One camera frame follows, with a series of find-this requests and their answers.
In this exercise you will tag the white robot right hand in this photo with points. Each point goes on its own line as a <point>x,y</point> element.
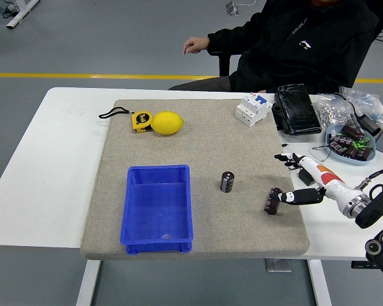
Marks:
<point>328,183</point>

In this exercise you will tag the person's right hand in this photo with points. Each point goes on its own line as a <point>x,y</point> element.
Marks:
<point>196,44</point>

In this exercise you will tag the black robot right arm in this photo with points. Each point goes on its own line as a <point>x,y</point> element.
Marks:
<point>375,207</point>

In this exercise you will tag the blue plastic box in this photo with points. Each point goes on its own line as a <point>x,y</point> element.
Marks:
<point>156,207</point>

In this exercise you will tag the small black block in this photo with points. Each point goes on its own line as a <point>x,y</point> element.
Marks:
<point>305,178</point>

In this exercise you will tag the light blue bowl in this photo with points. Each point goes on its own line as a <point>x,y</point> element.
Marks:
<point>354,162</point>

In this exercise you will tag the grey metal probe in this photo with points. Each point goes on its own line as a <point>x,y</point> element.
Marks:
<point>355,120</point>

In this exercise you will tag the clear bag of metal washers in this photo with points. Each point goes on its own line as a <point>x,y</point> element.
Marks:
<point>330,113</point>

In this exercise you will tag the black power adapter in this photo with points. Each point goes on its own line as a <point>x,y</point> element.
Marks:
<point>370,125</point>

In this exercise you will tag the black wrapped case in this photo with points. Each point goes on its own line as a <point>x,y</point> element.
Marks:
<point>295,108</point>

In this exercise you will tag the yellow lemon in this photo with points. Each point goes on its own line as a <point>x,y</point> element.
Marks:
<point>166,123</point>

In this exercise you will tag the white circuit breaker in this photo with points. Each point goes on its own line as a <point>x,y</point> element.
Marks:
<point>250,111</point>

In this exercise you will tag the black table control panel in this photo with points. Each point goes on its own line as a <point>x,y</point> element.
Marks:
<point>359,264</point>

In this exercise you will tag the clear bag of blue parts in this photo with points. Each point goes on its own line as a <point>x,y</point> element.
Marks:
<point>367,102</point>

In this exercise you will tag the person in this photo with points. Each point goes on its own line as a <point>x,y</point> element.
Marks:
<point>290,48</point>

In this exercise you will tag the yellow tape measure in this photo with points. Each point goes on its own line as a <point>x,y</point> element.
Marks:
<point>141,121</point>

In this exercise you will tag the grey-brown mat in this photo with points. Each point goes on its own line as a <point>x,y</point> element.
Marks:
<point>210,143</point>

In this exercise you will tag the white table leg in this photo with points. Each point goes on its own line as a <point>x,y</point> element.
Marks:
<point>319,283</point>
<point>87,283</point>

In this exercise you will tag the small debris scrap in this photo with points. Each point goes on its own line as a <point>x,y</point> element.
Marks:
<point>166,236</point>

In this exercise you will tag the grey metal table bracket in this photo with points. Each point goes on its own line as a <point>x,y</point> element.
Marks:
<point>277,265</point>

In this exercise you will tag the white desk frame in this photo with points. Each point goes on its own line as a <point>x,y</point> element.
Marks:
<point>19,16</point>

